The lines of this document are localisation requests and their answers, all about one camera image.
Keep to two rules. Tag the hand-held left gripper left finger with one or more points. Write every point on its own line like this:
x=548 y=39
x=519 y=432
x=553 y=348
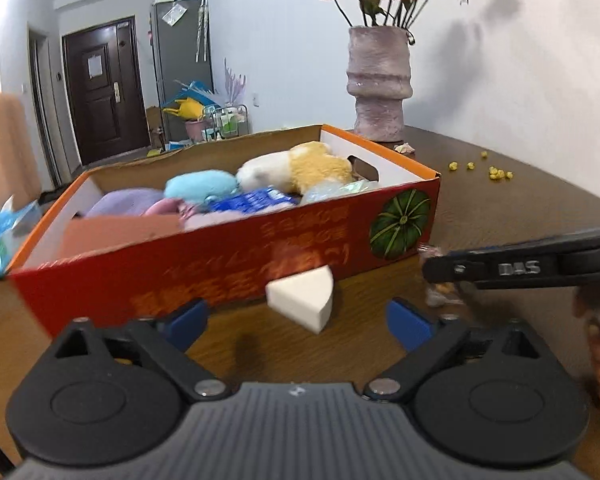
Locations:
x=185 y=321

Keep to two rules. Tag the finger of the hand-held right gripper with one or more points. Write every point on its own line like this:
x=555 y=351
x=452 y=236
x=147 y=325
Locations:
x=490 y=267

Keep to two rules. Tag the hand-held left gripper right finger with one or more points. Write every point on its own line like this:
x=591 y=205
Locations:
x=410 y=326

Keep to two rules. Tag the small pink packet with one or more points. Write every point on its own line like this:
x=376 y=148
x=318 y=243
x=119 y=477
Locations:
x=442 y=296

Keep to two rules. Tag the red cardboard box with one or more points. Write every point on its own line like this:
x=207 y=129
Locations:
x=230 y=255

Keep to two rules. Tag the white wedge sponge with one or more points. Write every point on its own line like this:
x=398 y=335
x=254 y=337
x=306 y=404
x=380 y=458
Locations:
x=300 y=300

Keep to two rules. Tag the blue handkerchief tissue packet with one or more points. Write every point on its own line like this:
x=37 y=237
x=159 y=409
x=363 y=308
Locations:
x=250 y=200

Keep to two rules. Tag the light blue plush toy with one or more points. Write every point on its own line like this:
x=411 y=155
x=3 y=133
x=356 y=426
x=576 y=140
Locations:
x=200 y=184

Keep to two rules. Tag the white iridescent pouch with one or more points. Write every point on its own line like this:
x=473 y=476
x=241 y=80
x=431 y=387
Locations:
x=340 y=190

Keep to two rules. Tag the white and yellow plush toy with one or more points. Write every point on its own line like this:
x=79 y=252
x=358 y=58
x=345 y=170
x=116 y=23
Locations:
x=300 y=165

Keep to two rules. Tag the blue soft tissue pack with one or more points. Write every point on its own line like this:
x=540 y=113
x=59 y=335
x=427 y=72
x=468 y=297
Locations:
x=0 y=240

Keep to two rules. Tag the scattered yellow crumbs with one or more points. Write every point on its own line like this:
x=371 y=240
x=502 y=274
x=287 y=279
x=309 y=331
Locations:
x=497 y=173

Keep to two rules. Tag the small seashell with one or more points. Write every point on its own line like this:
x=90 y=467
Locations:
x=405 y=148

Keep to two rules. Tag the pink plant pot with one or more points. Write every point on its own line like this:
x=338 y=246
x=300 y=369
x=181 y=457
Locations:
x=195 y=131

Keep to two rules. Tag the brown cardboard carton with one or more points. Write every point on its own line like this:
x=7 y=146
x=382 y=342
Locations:
x=155 y=127

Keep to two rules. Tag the pink ceramic vase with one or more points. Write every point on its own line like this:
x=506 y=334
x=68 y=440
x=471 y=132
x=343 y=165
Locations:
x=380 y=85

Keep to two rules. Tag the dark brown entrance door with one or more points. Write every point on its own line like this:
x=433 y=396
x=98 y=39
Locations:
x=107 y=95

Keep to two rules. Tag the interior room door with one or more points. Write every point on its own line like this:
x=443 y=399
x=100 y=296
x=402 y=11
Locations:
x=45 y=110

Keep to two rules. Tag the grey refrigerator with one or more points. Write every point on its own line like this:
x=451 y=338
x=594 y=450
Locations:
x=180 y=60

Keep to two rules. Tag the clear umbrella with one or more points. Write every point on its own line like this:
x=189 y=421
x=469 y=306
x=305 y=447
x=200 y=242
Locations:
x=201 y=30

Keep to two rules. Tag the clear plastic bag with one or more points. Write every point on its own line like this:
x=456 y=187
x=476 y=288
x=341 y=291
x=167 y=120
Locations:
x=174 y=14

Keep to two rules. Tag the white feather wall decoration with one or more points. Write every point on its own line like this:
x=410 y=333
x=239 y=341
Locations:
x=232 y=82

